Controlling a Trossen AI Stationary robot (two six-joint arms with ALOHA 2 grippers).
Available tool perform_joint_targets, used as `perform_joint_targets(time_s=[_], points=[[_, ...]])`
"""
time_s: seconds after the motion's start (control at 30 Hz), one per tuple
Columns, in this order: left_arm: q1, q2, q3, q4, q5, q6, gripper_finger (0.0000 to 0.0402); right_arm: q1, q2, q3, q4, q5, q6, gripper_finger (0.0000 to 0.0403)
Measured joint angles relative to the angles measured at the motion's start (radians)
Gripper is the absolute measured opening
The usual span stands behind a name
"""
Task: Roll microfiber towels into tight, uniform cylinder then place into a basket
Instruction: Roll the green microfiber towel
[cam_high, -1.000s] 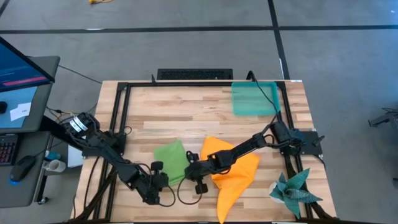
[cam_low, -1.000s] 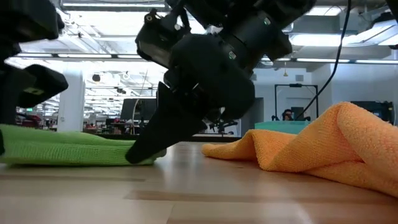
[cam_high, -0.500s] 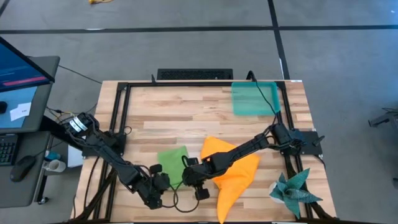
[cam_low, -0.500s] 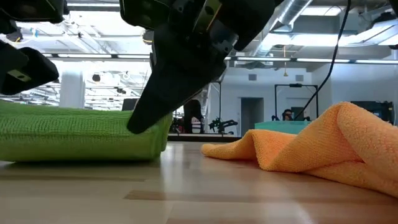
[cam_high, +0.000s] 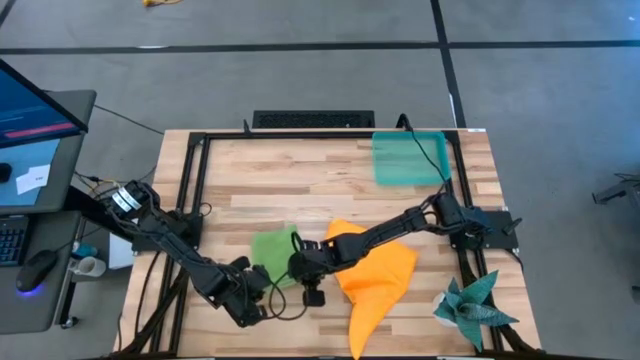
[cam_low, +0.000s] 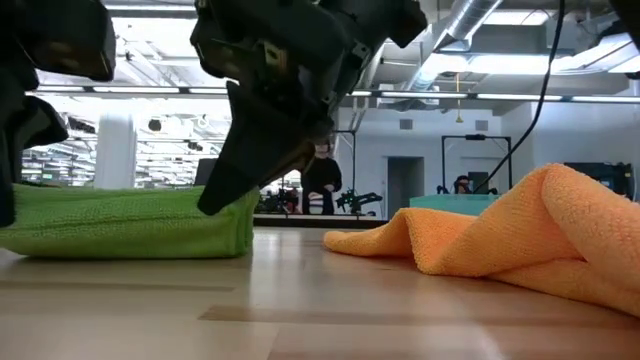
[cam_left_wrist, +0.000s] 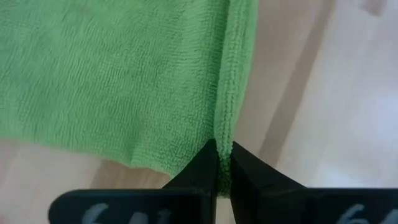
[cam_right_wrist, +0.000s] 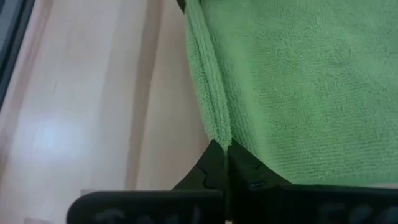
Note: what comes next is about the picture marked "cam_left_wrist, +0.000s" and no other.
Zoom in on green microfiber towel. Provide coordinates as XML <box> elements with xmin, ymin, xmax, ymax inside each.
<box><xmin>0</xmin><ymin>0</ymin><xmax>260</xmax><ymax>198</ymax></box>

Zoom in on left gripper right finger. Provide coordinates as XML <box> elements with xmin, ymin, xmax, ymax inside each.
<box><xmin>230</xmin><ymin>141</ymin><xmax>398</xmax><ymax>224</ymax></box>

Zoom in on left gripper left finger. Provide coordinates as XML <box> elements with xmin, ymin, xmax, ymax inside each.
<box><xmin>47</xmin><ymin>138</ymin><xmax>219</xmax><ymax>224</ymax></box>

